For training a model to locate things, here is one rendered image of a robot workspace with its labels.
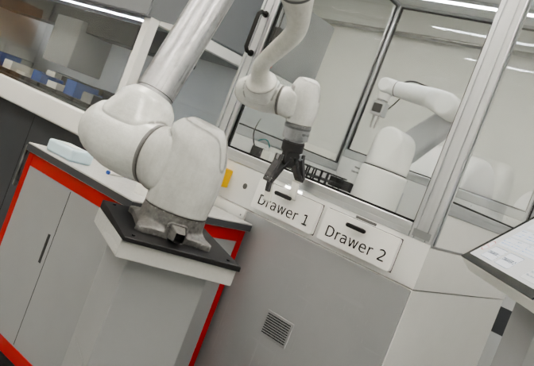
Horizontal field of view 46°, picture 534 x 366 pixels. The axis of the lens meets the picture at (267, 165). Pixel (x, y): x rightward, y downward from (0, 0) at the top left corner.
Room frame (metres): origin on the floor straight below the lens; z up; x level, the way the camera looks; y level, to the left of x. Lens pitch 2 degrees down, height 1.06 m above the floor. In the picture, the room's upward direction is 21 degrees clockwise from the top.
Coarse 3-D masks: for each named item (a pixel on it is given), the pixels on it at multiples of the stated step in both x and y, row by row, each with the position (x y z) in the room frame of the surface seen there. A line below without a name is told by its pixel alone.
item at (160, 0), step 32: (96, 0) 2.79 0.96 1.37; (128, 0) 2.66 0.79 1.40; (160, 0) 2.59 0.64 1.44; (256, 0) 3.00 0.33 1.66; (224, 32) 2.90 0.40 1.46; (128, 64) 2.60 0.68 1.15; (0, 96) 3.10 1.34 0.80; (32, 96) 2.93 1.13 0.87; (0, 128) 3.16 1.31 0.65; (32, 128) 3.00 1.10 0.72; (64, 128) 2.73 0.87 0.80; (0, 160) 3.10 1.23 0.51; (0, 192) 3.04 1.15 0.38; (0, 224) 2.98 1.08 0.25
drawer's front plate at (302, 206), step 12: (264, 180) 2.33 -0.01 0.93; (264, 192) 2.32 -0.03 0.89; (288, 192) 2.26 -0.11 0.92; (252, 204) 2.34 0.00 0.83; (264, 204) 2.31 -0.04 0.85; (288, 204) 2.25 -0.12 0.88; (300, 204) 2.22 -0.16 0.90; (312, 204) 2.19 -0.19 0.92; (276, 216) 2.27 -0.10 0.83; (288, 216) 2.23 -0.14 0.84; (300, 216) 2.21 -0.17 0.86; (312, 216) 2.18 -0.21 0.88; (300, 228) 2.19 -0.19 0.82; (312, 228) 2.17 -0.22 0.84
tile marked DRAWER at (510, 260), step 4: (504, 256) 1.53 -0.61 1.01; (508, 256) 1.51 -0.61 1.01; (512, 256) 1.50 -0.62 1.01; (516, 256) 1.49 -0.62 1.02; (496, 260) 1.53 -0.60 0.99; (500, 260) 1.52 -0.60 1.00; (504, 260) 1.50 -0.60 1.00; (508, 260) 1.49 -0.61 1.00; (512, 260) 1.47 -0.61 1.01; (516, 260) 1.46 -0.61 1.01; (520, 260) 1.44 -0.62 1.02; (500, 264) 1.49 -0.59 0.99; (504, 264) 1.48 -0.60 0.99; (508, 264) 1.46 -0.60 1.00; (512, 264) 1.45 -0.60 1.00
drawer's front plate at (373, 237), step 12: (324, 216) 2.15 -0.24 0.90; (336, 216) 2.12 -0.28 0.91; (348, 216) 2.10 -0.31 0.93; (324, 228) 2.14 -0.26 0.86; (336, 228) 2.11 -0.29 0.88; (348, 228) 2.09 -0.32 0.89; (372, 228) 2.04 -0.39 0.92; (324, 240) 2.13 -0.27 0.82; (336, 240) 2.10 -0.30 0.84; (348, 240) 2.08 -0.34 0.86; (360, 240) 2.05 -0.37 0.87; (372, 240) 2.03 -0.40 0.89; (384, 240) 2.00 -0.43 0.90; (396, 240) 1.98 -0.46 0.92; (348, 252) 2.07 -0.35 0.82; (360, 252) 2.04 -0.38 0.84; (372, 252) 2.02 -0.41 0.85; (384, 252) 1.99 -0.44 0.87; (396, 252) 1.98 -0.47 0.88; (384, 264) 1.99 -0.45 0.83
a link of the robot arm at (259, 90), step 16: (288, 16) 1.78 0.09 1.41; (304, 16) 1.77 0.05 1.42; (288, 32) 1.84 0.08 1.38; (304, 32) 1.84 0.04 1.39; (272, 48) 1.93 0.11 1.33; (288, 48) 1.90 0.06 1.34; (256, 64) 2.02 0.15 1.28; (272, 64) 2.00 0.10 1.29; (240, 80) 2.15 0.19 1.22; (256, 80) 2.07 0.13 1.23; (272, 80) 2.09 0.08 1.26; (240, 96) 2.14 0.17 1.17; (256, 96) 2.09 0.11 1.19; (272, 96) 2.10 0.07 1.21; (272, 112) 2.13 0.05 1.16
